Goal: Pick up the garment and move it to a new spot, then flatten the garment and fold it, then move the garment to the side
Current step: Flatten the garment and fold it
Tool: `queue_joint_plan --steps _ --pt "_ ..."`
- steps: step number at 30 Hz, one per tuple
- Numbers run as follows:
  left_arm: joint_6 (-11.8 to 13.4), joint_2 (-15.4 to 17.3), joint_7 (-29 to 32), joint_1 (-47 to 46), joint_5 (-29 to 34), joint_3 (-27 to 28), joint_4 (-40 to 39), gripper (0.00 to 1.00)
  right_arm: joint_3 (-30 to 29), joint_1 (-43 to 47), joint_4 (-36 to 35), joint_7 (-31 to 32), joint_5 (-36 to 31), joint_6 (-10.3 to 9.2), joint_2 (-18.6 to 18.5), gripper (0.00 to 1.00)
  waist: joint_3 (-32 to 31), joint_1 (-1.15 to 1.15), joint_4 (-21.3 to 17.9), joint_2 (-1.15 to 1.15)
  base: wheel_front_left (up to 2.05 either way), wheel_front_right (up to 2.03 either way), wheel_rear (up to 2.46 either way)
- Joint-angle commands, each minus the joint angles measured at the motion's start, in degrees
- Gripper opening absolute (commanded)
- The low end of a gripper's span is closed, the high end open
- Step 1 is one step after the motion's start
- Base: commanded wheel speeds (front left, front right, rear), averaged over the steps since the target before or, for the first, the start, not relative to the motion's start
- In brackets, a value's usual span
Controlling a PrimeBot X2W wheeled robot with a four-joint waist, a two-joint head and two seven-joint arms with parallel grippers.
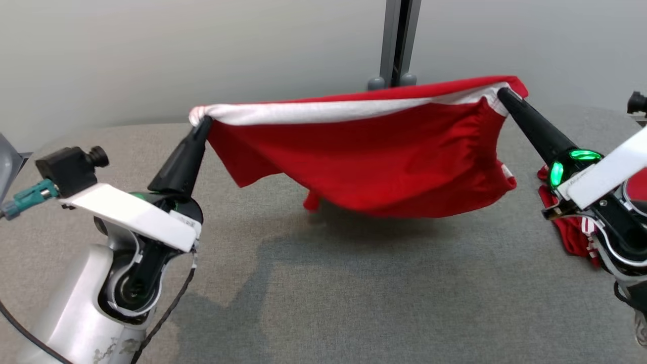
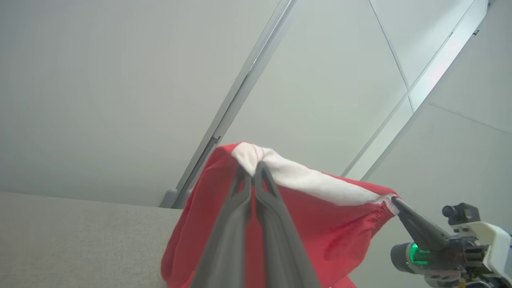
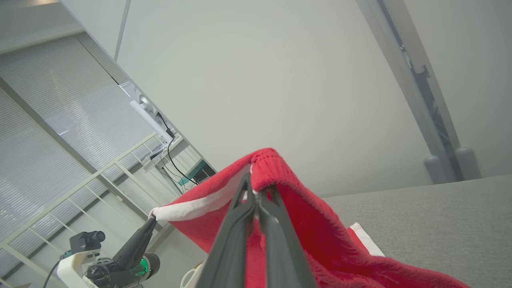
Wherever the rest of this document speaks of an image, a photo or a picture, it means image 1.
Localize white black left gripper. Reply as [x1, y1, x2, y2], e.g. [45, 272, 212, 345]
[60, 116, 213, 263]

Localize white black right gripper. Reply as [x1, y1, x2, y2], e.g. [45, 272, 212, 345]
[498, 87, 647, 221]

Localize red white basketball jersey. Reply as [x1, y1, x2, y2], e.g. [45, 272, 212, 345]
[536, 164, 647, 268]

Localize red white-striped shorts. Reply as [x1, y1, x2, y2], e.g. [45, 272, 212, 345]
[189, 76, 529, 219]

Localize grey chair edge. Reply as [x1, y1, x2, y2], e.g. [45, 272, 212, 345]
[0, 132, 31, 203]

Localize thin black braided cable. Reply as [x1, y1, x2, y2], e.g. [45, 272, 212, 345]
[131, 253, 198, 364]

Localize teal cable connector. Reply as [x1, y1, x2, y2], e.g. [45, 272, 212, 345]
[0, 179, 59, 220]

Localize grey partition post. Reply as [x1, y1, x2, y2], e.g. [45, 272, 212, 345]
[379, 0, 423, 89]

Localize black camera cable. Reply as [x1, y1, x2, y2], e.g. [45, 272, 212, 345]
[0, 298, 71, 364]

